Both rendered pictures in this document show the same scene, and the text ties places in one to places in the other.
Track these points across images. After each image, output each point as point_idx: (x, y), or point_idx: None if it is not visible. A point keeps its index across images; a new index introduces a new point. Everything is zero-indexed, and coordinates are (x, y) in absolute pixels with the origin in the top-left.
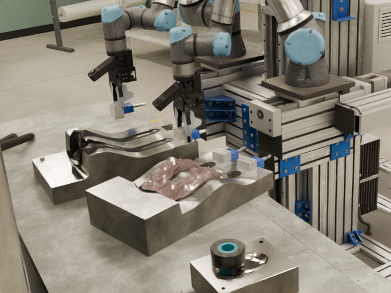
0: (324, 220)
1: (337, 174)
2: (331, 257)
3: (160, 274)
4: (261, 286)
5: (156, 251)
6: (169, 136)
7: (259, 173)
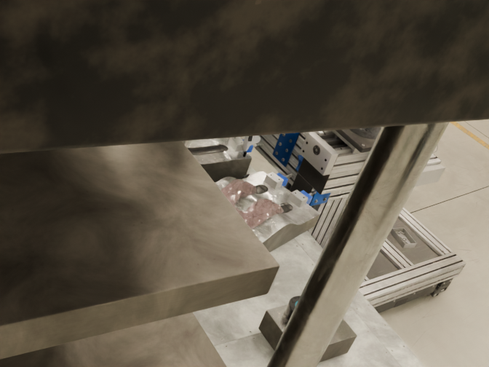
0: (316, 234)
1: (342, 199)
2: (370, 320)
3: (228, 306)
4: (327, 349)
5: None
6: (223, 143)
7: (308, 212)
